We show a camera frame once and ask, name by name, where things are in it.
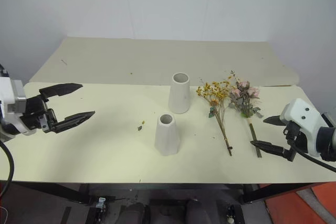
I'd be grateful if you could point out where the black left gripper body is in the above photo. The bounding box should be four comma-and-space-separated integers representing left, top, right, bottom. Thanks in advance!
19, 94, 58, 134

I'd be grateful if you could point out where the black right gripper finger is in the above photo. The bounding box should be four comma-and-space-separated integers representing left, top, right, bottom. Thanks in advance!
249, 140, 285, 158
262, 115, 286, 128

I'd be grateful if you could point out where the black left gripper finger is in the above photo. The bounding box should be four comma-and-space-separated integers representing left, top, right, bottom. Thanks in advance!
50, 111, 96, 134
39, 83, 83, 102

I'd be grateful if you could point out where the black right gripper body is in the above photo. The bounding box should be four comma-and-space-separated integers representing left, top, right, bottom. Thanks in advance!
282, 120, 308, 162

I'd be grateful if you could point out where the short white ceramic vase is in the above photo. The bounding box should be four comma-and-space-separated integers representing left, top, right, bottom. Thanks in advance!
154, 114, 181, 157

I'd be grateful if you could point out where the tall white ceramic vase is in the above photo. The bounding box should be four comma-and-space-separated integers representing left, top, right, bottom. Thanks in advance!
168, 72, 191, 114

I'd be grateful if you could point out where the pink rose flower bunch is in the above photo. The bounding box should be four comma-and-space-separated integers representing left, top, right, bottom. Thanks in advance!
227, 70, 265, 159

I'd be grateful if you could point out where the yellow dried flower bunch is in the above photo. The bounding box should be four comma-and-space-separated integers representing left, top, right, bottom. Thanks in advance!
196, 79, 235, 157

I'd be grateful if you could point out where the orange floor mat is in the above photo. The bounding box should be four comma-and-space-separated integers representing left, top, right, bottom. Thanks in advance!
264, 182, 336, 224

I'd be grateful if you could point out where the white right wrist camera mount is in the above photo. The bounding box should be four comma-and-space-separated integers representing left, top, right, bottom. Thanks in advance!
279, 98, 329, 158

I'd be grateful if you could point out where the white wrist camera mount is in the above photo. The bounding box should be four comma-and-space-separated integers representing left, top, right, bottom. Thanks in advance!
279, 98, 329, 158
0, 76, 27, 120

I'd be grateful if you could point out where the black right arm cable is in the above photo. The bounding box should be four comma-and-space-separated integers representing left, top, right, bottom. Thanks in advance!
288, 138, 336, 173

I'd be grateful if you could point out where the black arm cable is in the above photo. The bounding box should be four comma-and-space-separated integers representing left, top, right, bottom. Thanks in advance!
288, 138, 336, 173
0, 139, 15, 183

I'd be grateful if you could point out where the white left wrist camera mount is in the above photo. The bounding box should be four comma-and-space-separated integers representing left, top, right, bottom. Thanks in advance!
0, 76, 27, 120

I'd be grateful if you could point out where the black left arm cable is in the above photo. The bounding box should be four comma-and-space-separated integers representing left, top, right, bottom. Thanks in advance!
0, 139, 15, 183

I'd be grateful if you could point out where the black table frame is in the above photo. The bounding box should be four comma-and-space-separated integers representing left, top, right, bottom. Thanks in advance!
0, 180, 336, 206

